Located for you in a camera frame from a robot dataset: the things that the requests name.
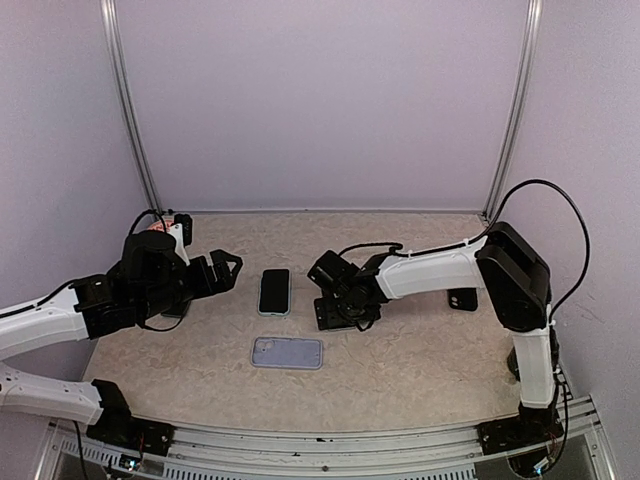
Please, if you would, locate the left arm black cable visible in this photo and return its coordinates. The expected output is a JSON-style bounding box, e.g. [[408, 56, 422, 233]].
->
[[0, 210, 181, 480]]

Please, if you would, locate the lilac phone case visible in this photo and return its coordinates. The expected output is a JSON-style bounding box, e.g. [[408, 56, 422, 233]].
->
[[250, 337, 323, 371]]

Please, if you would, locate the black phone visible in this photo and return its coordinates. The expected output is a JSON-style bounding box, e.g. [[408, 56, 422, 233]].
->
[[258, 269, 290, 314], [161, 302, 191, 319]]

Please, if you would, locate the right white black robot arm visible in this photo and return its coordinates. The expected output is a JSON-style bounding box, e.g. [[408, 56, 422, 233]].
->
[[307, 222, 568, 453]]

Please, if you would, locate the light blue phone case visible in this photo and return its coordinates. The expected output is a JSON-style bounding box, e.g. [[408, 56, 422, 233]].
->
[[256, 268, 292, 317]]

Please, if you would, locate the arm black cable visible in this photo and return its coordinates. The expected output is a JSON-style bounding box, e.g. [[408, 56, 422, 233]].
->
[[339, 179, 591, 451], [0, 210, 181, 480]]

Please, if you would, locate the front aluminium rail base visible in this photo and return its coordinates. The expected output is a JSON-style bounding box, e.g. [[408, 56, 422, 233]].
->
[[34, 394, 616, 480]]

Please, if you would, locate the black cup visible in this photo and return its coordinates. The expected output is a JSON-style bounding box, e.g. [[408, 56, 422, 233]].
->
[[506, 348, 519, 379]]

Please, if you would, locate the aluminium frame post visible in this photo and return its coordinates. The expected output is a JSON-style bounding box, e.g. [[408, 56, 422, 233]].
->
[[100, 0, 162, 210], [483, 0, 544, 220]]

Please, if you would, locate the left aluminium frame post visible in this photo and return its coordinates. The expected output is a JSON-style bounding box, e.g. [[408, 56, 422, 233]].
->
[[100, 0, 162, 210]]

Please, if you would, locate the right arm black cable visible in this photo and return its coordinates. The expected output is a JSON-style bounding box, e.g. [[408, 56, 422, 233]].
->
[[339, 179, 591, 451]]

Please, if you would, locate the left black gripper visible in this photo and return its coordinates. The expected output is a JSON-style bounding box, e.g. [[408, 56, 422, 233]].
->
[[137, 248, 242, 320]]

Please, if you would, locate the red white patterned bowl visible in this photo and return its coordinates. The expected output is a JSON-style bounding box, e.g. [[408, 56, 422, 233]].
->
[[147, 219, 173, 233]]

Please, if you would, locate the black phone case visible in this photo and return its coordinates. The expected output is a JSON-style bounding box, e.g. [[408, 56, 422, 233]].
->
[[447, 288, 478, 312]]

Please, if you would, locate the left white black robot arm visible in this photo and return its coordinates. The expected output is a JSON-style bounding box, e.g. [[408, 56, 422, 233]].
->
[[1, 226, 243, 456]]

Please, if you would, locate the right aluminium frame post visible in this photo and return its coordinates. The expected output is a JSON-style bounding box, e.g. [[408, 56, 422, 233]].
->
[[483, 0, 544, 220]]

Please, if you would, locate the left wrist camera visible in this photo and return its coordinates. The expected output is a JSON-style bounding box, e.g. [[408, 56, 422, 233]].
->
[[168, 213, 193, 266]]

